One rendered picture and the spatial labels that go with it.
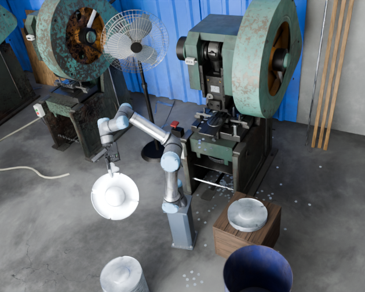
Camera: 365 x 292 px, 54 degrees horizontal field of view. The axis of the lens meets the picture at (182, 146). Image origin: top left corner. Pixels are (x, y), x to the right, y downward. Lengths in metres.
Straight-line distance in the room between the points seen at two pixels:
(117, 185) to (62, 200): 1.63
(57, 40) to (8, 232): 1.79
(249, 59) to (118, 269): 1.65
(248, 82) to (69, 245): 2.08
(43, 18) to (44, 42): 0.19
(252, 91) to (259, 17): 0.44
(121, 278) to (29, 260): 1.08
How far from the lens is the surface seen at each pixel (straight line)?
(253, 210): 2.78
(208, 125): 2.94
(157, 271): 3.01
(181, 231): 2.92
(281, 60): 2.56
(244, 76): 2.30
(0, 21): 5.14
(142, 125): 2.29
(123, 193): 2.23
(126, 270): 2.68
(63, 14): 3.36
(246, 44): 2.29
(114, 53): 3.26
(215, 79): 2.81
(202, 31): 2.73
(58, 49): 3.34
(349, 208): 3.43
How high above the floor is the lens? 2.50
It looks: 38 degrees down
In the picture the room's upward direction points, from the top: 9 degrees counter-clockwise
